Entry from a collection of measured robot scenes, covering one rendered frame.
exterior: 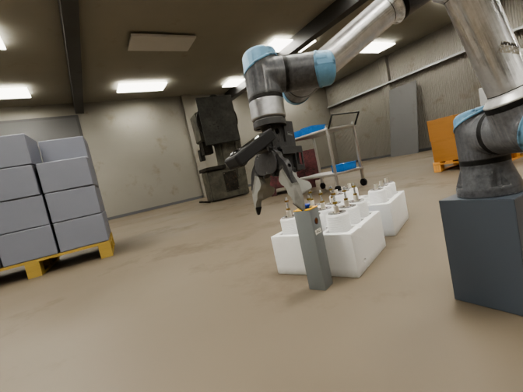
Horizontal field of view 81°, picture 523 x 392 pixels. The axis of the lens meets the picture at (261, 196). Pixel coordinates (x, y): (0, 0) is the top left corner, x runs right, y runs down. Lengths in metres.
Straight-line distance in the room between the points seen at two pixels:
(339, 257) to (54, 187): 2.60
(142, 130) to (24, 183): 7.14
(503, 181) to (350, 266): 0.59
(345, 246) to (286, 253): 0.29
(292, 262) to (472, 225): 0.73
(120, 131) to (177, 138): 1.68
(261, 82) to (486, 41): 0.48
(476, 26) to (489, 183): 0.38
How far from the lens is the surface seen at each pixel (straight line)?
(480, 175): 0.98
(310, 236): 1.16
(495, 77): 0.87
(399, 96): 11.39
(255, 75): 0.67
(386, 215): 1.77
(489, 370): 0.85
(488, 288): 1.04
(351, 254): 1.27
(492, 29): 0.86
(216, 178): 7.01
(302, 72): 0.69
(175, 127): 10.38
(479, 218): 0.98
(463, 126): 0.99
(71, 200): 3.22
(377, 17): 0.91
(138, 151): 10.01
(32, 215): 3.27
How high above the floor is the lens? 0.49
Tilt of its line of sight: 5 degrees down
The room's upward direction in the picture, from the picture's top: 12 degrees counter-clockwise
